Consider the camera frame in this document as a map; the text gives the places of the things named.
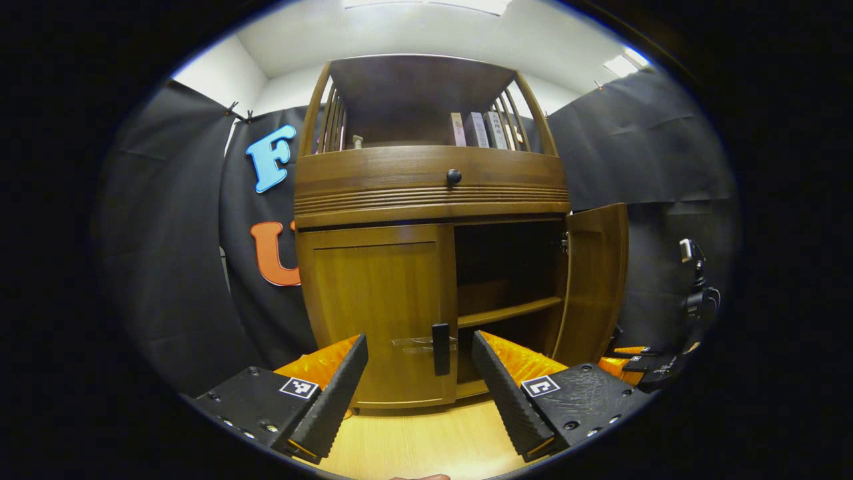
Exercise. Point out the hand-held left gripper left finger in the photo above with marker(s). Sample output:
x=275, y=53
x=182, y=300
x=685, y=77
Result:
x=330, y=406

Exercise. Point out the black backdrop cloth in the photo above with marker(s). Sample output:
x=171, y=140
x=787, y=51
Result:
x=166, y=253

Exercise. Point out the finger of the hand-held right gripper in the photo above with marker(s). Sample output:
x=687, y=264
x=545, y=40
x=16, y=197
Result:
x=626, y=366
x=636, y=350

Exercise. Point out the wooden cabinet drawer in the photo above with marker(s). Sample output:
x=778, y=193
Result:
x=386, y=180

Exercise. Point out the large ceiling light panel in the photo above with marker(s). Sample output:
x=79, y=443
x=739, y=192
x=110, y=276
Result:
x=433, y=4

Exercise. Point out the wooden double-door shoe cabinet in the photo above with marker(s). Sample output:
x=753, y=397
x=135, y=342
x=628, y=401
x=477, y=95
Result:
x=400, y=200

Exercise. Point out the wooden shoe cabinet door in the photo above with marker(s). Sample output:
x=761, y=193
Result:
x=593, y=280
x=373, y=300

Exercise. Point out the black round drawer knob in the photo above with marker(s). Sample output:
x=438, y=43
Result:
x=454, y=176

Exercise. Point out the wooden cabinet inner shelf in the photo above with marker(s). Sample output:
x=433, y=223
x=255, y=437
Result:
x=510, y=310

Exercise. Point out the white book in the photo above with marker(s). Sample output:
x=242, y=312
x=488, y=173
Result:
x=496, y=128

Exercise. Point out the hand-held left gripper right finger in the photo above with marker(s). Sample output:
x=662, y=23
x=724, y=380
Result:
x=506, y=400

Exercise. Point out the metal door hinge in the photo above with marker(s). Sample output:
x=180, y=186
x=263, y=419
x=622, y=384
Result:
x=564, y=243

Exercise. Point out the small ceiling light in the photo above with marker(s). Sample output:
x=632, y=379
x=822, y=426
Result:
x=626, y=61

